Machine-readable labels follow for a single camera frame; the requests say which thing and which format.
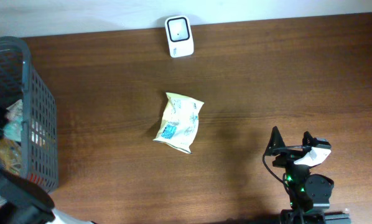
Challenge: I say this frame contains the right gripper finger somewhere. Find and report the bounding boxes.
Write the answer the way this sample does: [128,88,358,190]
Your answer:
[264,126,286,155]
[302,131,314,146]

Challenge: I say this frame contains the cream snack bag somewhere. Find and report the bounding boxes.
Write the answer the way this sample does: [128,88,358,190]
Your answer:
[153,92,204,154]

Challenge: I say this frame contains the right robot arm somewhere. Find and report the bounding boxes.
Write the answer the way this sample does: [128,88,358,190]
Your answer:
[263,126,334,214]

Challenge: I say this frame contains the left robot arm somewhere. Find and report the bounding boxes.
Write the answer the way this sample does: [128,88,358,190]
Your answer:
[0,167,94,224]

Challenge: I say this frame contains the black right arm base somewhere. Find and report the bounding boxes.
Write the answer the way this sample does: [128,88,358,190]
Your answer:
[279,210,351,224]

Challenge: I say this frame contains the white barcode scanner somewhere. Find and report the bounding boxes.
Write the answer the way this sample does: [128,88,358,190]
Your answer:
[164,16,194,58]

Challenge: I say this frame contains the grey plastic mesh basket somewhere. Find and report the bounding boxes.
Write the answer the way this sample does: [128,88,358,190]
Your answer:
[0,37,59,193]

